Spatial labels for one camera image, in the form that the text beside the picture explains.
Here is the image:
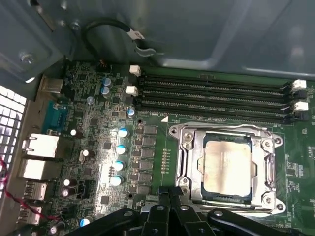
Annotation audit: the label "green motherboard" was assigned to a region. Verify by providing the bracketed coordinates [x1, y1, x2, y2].
[14, 59, 315, 236]

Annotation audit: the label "teal serial port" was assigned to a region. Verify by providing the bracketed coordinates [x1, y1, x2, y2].
[41, 100, 71, 133]

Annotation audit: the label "looped black wire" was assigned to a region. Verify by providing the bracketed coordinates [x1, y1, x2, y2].
[82, 19, 146, 65]

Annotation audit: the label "black open PC case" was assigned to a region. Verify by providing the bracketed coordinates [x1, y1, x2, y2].
[0, 0, 315, 236]

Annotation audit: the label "silver USB port block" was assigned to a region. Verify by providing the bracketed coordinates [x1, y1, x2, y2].
[18, 159, 54, 180]

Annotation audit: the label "metal socket cover frame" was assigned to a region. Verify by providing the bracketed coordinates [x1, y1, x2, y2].
[181, 124, 276, 207]

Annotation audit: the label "silver CPU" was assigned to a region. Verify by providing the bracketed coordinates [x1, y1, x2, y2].
[199, 134, 258, 199]

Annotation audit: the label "CPU socket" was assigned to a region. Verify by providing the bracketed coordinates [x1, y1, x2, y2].
[169, 122, 287, 217]

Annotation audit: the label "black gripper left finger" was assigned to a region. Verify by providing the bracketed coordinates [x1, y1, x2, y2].
[85, 187, 180, 236]

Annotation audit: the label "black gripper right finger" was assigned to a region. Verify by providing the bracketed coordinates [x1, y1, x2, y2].
[172, 187, 300, 236]

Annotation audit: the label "red black twisted wire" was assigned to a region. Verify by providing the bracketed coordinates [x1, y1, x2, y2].
[0, 157, 65, 222]

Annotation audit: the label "RAM slot white clips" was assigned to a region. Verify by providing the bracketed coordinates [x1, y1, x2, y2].
[129, 64, 307, 93]
[125, 85, 310, 114]

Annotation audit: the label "wire locking lever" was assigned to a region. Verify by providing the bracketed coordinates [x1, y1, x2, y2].
[189, 196, 274, 217]
[172, 122, 275, 138]

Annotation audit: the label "silver ethernet port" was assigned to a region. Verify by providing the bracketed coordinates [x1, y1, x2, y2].
[21, 134, 61, 158]

